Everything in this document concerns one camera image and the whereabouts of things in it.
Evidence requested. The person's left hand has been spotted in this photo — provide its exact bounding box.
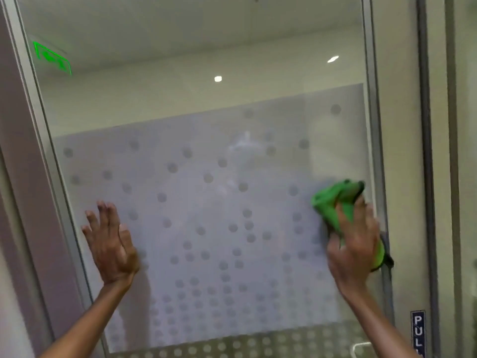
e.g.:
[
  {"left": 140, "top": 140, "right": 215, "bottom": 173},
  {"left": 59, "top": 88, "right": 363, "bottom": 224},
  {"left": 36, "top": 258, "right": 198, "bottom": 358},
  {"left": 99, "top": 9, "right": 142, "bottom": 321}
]
[{"left": 81, "top": 200, "right": 141, "bottom": 286}]

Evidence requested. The person's right hand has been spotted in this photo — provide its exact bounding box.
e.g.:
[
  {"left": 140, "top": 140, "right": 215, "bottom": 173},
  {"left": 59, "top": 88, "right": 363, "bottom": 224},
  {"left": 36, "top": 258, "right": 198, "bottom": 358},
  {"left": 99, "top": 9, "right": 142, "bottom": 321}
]
[{"left": 326, "top": 195, "right": 382, "bottom": 291}]

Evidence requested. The green microfibre cloth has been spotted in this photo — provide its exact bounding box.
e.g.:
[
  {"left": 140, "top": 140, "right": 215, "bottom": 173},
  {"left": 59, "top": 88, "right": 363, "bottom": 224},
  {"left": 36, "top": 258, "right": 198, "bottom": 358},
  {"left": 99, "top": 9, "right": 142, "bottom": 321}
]
[{"left": 311, "top": 179, "right": 395, "bottom": 272}]

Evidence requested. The person's left forearm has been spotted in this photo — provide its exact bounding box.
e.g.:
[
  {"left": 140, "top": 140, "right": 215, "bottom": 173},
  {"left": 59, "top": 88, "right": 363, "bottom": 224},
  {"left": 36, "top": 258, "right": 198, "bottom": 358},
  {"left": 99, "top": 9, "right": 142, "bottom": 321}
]
[{"left": 39, "top": 273, "right": 137, "bottom": 358}]

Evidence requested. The person's right forearm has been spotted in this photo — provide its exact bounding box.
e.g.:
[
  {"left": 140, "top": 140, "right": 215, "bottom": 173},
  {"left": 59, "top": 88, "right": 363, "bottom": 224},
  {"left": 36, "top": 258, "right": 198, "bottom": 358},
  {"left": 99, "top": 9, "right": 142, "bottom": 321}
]
[{"left": 337, "top": 283, "right": 422, "bottom": 358}]

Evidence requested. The blue pull sign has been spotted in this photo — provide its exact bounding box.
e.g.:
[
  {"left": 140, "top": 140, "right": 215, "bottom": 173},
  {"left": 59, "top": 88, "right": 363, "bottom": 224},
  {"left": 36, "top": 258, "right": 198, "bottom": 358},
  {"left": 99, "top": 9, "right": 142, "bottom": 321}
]
[{"left": 410, "top": 310, "right": 427, "bottom": 358}]

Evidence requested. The green exit sign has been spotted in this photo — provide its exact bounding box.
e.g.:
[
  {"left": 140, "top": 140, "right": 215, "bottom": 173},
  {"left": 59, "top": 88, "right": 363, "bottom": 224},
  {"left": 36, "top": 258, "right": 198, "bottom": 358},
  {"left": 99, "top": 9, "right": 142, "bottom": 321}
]
[{"left": 32, "top": 40, "right": 73, "bottom": 76}]

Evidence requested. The silver door handle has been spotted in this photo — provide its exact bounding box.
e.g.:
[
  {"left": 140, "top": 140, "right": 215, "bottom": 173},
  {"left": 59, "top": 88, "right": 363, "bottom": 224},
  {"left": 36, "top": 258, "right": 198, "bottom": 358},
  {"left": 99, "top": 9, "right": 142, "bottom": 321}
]
[{"left": 349, "top": 342, "right": 373, "bottom": 358}]

